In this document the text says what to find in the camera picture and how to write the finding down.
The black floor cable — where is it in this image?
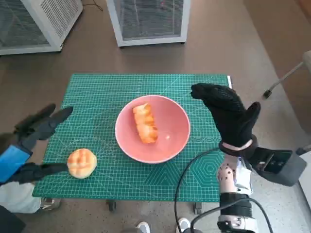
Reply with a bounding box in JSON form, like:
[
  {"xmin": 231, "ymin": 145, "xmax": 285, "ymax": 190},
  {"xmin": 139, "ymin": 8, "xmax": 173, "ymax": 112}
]
[{"xmin": 82, "ymin": 0, "xmax": 104, "ymax": 12}]

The grey chair with caster leg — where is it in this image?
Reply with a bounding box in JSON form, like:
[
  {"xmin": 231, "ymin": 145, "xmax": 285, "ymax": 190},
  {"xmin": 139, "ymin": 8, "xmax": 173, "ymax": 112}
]
[{"xmin": 263, "ymin": 50, "xmax": 311, "ymax": 98}]

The long braided toy bread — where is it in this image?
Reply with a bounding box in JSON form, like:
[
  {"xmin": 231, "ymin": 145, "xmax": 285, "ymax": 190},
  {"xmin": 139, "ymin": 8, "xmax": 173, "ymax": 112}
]
[{"xmin": 132, "ymin": 103, "xmax": 159, "ymax": 144}]

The white mesh-front cabinet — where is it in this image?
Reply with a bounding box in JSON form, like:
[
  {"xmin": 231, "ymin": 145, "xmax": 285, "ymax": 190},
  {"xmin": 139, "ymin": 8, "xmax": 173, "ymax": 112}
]
[{"xmin": 106, "ymin": 0, "xmax": 191, "ymax": 48}]

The white board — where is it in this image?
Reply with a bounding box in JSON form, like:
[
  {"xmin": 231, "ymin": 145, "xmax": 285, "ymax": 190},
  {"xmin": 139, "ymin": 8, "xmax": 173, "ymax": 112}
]
[{"xmin": 297, "ymin": 155, "xmax": 311, "ymax": 202}]

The black chair caster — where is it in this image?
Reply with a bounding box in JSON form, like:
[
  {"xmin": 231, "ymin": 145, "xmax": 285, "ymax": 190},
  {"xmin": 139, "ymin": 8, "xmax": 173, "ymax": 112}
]
[{"xmin": 295, "ymin": 145, "xmax": 311, "ymax": 156}]

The pink bowl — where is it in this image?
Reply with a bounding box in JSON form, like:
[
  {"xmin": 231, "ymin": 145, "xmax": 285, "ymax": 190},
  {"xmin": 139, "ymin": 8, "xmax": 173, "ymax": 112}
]
[{"xmin": 115, "ymin": 95, "xmax": 191, "ymax": 165}]

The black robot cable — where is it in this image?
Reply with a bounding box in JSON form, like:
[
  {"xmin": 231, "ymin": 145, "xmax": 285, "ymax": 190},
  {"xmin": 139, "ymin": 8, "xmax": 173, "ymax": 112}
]
[
  {"xmin": 190, "ymin": 198, "xmax": 265, "ymax": 233},
  {"xmin": 174, "ymin": 147, "xmax": 221, "ymax": 233}
]

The white shoe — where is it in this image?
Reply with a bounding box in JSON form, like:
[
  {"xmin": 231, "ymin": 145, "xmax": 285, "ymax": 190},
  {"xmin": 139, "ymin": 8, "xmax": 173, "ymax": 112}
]
[
  {"xmin": 176, "ymin": 217, "xmax": 191, "ymax": 233},
  {"xmin": 137, "ymin": 221, "xmax": 151, "ymax": 233}
]

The white cabinet with louvered side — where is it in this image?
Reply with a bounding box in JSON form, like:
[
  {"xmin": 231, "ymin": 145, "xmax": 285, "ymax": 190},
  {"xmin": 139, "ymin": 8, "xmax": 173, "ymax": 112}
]
[{"xmin": 0, "ymin": 0, "xmax": 84, "ymax": 56}]

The green cutting mat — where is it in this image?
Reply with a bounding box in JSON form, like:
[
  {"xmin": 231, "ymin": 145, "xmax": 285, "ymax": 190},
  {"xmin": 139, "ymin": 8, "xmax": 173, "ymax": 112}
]
[{"xmin": 33, "ymin": 73, "xmax": 234, "ymax": 202}]

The round toy bread bun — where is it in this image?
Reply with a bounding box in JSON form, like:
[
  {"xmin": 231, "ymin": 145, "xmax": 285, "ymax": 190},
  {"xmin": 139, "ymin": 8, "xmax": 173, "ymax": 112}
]
[{"xmin": 67, "ymin": 148, "xmax": 98, "ymax": 180}]

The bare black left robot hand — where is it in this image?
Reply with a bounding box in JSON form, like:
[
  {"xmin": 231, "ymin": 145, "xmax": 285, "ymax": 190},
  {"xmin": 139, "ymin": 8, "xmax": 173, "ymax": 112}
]
[{"xmin": 0, "ymin": 103, "xmax": 74, "ymax": 185}]

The person's leg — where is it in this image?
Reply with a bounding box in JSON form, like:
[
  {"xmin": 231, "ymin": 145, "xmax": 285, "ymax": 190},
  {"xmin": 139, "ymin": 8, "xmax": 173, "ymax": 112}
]
[{"xmin": 0, "ymin": 182, "xmax": 42, "ymax": 214}]

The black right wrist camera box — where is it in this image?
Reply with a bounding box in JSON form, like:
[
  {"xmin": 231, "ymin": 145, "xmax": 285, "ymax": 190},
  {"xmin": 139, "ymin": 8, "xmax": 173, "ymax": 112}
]
[{"xmin": 251, "ymin": 147, "xmax": 307, "ymax": 187}]

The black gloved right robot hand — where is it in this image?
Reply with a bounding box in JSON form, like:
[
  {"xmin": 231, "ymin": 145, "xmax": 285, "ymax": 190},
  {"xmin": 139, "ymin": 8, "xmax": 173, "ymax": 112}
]
[{"xmin": 190, "ymin": 83, "xmax": 261, "ymax": 149}]

